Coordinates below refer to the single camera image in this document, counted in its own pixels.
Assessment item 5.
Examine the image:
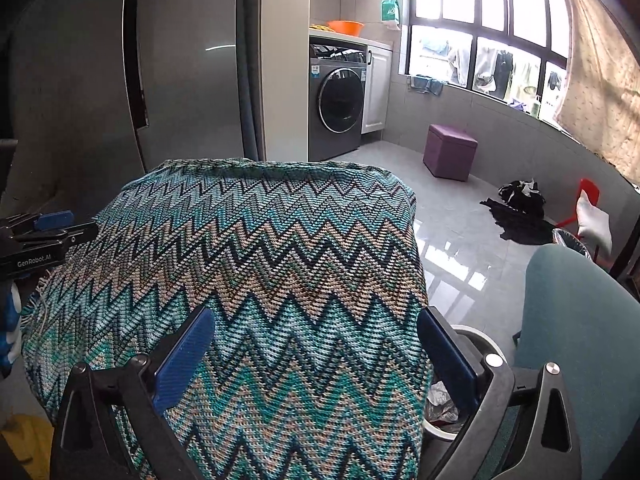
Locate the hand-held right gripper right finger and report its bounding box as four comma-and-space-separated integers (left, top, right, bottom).
417, 306, 583, 480

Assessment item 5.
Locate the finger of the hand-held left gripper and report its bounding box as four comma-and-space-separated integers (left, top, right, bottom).
10, 222, 99, 250
0, 210, 77, 235

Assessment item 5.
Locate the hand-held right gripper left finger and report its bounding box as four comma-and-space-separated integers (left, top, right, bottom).
50, 306, 217, 480

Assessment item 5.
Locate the white trash bin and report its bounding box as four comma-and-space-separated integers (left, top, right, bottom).
422, 325, 506, 443

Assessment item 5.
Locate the white plastic bag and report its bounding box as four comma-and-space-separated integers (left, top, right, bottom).
427, 382, 458, 423

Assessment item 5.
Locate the person's left hand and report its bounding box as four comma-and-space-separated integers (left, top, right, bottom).
0, 280, 23, 378

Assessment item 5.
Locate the teal chair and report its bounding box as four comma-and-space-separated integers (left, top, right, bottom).
500, 243, 640, 480

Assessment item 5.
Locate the zigzag knitted blanket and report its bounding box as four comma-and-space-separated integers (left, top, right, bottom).
22, 159, 433, 480

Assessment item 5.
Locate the black clothes pile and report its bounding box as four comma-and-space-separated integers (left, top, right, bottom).
480, 178, 556, 246

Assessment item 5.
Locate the yellow bag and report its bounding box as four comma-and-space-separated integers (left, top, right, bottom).
0, 415, 53, 480

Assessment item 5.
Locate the purple storage stool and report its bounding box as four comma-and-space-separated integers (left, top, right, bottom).
422, 124, 478, 182

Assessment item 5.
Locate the grey refrigerator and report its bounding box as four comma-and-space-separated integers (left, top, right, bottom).
0, 0, 263, 221

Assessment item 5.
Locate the red chair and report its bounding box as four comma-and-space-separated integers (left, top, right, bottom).
555, 178, 603, 231

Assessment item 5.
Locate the blue towel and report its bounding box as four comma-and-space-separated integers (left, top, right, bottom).
410, 74, 445, 97

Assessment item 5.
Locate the grey washing machine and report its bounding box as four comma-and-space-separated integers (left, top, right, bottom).
308, 57, 367, 162

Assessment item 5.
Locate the white base cabinet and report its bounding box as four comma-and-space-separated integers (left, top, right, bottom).
308, 30, 396, 136

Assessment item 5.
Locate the black hanging garment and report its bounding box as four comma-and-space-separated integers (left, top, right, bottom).
497, 50, 514, 98

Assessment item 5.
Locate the white hanging shirt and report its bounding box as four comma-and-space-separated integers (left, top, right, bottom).
475, 47, 501, 93

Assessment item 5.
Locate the beige patterned curtain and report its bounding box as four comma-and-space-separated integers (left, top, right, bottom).
552, 0, 640, 186

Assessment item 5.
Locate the green bag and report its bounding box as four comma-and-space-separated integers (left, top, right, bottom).
381, 0, 403, 28

